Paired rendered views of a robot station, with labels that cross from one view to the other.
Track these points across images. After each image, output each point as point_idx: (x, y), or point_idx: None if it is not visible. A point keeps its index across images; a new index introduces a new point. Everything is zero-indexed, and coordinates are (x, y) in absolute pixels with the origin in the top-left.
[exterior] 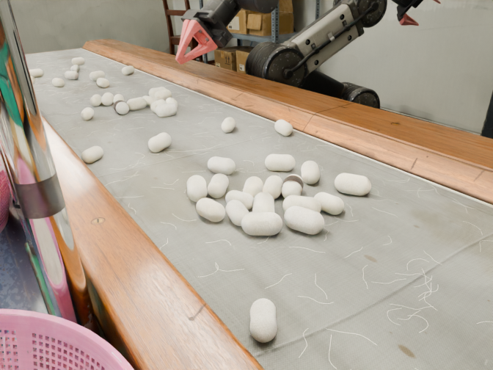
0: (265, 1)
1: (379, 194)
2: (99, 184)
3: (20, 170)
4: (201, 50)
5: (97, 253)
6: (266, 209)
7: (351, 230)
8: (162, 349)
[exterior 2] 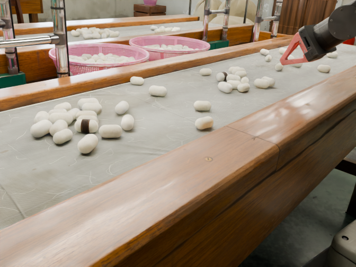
0: (340, 26)
1: (86, 160)
2: (80, 81)
3: None
4: (298, 59)
5: (15, 87)
6: (50, 116)
7: (37, 148)
8: None
